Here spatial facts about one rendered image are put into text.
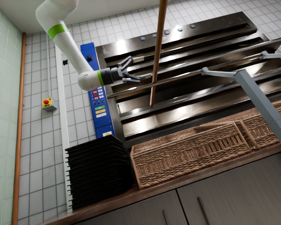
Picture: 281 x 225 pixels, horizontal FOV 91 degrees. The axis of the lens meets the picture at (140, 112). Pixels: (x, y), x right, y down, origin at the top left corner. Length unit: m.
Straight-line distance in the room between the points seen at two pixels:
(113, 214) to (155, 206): 0.16
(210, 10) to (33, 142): 2.53
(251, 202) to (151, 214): 0.38
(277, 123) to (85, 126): 1.26
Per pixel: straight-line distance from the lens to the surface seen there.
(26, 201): 1.48
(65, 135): 1.37
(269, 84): 1.88
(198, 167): 0.72
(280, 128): 0.82
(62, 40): 1.01
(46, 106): 1.51
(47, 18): 1.05
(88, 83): 0.81
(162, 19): 0.69
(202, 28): 2.12
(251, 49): 1.83
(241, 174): 0.74
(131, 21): 2.13
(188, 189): 0.65
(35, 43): 2.27
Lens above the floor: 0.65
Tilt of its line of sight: 22 degrees up
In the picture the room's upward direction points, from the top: 18 degrees counter-clockwise
